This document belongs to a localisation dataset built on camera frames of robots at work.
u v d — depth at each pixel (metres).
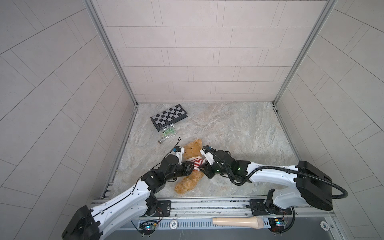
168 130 0.99
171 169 0.59
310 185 0.41
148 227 0.65
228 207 0.73
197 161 0.75
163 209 0.71
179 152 0.71
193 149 0.82
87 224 0.39
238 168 0.59
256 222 0.64
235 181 0.59
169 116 1.05
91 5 0.71
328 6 0.71
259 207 0.71
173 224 0.67
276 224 0.68
